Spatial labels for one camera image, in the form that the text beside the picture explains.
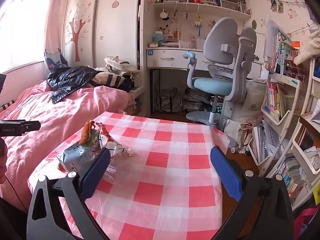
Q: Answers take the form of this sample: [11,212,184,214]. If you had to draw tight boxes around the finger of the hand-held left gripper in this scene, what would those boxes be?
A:
[0,120,41,137]

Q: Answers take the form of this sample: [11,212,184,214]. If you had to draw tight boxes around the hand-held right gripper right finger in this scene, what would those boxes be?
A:
[210,146,294,240]

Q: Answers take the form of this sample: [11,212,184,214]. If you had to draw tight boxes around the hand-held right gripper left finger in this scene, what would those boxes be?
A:
[26,147,111,240]

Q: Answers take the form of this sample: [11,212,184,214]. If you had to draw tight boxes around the clear plastic bag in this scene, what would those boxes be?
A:
[101,164,118,185]

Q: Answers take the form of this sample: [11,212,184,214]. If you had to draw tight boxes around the person's left hand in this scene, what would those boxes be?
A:
[0,138,8,184]

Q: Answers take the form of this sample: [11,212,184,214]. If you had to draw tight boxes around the pink duvet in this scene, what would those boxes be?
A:
[0,81,137,213]

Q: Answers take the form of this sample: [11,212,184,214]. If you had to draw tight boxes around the stack of white magazines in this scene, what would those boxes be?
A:
[252,124,282,164]

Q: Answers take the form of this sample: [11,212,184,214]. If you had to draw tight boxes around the window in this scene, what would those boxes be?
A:
[0,0,54,74]

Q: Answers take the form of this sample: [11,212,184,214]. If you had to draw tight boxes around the blue cartoon cushion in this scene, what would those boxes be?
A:
[44,49,69,70]

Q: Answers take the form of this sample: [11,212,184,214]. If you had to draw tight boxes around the black puffer jacket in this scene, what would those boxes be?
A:
[46,66,102,104]

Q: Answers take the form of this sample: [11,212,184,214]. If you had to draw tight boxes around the pink checked tablecloth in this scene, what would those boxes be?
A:
[27,111,230,240]

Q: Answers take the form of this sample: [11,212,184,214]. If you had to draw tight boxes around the row of colourful books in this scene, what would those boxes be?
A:
[276,155,308,205]

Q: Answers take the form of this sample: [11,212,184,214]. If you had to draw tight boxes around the white tiered book rack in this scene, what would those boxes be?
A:
[272,55,320,212]
[249,71,313,178]

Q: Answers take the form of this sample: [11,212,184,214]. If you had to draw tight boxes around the silver storage bags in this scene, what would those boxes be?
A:
[182,90,225,115]

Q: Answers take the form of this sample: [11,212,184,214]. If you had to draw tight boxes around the white tree logo bag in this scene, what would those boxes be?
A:
[240,80,267,130]

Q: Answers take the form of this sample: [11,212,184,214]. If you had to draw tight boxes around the pink curtain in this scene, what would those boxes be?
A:
[44,0,65,67]

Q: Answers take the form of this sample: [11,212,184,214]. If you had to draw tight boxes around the row of red white books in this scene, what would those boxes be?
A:
[266,81,288,118]

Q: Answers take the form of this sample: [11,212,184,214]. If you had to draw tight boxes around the beige striped pillow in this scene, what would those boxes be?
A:
[87,71,125,89]

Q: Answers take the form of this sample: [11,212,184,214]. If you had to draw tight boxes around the black checked storage bag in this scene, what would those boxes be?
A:
[159,87,184,113]

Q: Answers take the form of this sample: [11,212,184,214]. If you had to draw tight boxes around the pink bag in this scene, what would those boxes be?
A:
[293,204,320,240]

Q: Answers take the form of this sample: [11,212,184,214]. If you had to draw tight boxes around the person's dark trousers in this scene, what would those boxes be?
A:
[0,197,28,240]

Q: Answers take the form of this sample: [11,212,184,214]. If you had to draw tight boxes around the white paper sheets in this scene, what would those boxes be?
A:
[311,99,320,123]

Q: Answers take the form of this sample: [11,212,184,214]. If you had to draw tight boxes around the cream tote bag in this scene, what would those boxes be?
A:
[104,56,140,77]

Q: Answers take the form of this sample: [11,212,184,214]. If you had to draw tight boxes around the white wardrobe with tree decal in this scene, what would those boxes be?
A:
[61,0,142,69]

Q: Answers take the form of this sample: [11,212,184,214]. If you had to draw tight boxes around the grey and blue desk chair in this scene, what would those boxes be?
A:
[182,17,258,127]

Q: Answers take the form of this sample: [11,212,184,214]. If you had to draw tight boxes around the white desk with drawers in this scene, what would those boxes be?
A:
[146,46,263,117]

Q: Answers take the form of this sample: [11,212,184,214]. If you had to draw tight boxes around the row of upright books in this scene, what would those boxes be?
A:
[264,19,298,75]

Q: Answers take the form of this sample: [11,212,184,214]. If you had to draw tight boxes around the cream cloth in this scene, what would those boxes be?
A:
[293,31,320,65]

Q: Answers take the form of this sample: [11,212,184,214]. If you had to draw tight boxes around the white bag with red handles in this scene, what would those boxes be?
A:
[224,120,254,153]

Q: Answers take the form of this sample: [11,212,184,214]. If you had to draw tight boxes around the black cable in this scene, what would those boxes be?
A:
[4,177,28,213]

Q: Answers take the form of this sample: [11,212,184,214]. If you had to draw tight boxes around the white wall shelf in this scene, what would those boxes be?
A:
[140,0,252,22]

